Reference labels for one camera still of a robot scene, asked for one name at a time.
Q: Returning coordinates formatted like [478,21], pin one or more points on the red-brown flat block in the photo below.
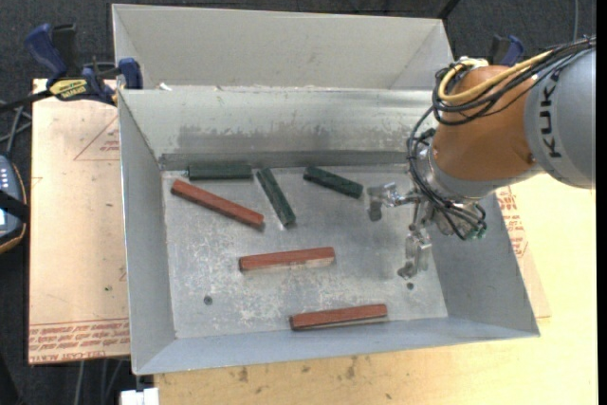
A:
[215,203]
[287,258]
[339,317]

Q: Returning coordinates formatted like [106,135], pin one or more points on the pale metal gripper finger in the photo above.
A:
[383,196]
[415,251]

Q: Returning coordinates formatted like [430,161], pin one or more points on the brown cardboard board, red print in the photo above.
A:
[76,213]

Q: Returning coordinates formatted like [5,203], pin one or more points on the grey metal bin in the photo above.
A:
[332,128]

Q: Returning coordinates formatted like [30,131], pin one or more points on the dark green flat block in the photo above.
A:
[219,170]
[333,182]
[276,196]

